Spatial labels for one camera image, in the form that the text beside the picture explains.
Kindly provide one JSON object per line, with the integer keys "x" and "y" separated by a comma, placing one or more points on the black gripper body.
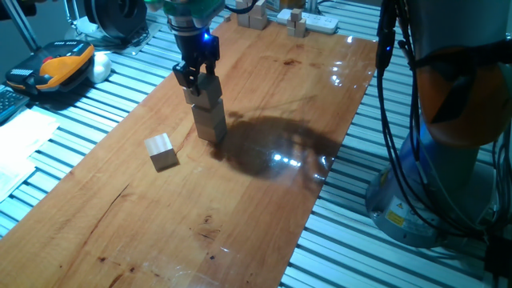
{"x": 196, "y": 48}

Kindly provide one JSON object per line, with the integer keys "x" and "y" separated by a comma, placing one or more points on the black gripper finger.
{"x": 187, "y": 76}
{"x": 212, "y": 68}

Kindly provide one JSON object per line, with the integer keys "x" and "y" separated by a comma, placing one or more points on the tiny wooden block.
{"x": 228, "y": 18}

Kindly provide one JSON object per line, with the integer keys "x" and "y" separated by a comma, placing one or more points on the stacked wooden block pile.
{"x": 258, "y": 18}

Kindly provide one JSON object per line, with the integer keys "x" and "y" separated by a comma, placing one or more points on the black round spool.
{"x": 116, "y": 18}

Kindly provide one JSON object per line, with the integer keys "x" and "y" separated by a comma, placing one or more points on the white computer mouse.
{"x": 100, "y": 67}

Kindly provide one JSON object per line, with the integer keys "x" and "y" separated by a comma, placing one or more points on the small stacked wood pieces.
{"x": 298, "y": 22}

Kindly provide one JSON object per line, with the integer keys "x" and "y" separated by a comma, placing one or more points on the white power strip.
{"x": 324, "y": 24}

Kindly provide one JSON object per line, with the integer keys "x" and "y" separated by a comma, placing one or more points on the thin grey metal rod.
{"x": 72, "y": 12}

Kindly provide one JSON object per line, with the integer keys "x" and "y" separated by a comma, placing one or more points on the orange and black teach pendant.
{"x": 56, "y": 64}

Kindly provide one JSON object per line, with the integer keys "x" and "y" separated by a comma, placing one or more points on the glossy brown wooden board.
{"x": 120, "y": 224}

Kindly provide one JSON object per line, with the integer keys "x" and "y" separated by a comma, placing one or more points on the grey metal strut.
{"x": 22, "y": 26}

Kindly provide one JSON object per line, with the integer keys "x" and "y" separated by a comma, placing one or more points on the black computer keyboard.
{"x": 10, "y": 102}

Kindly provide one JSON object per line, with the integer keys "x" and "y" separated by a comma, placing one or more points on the white paper sheets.
{"x": 20, "y": 148}

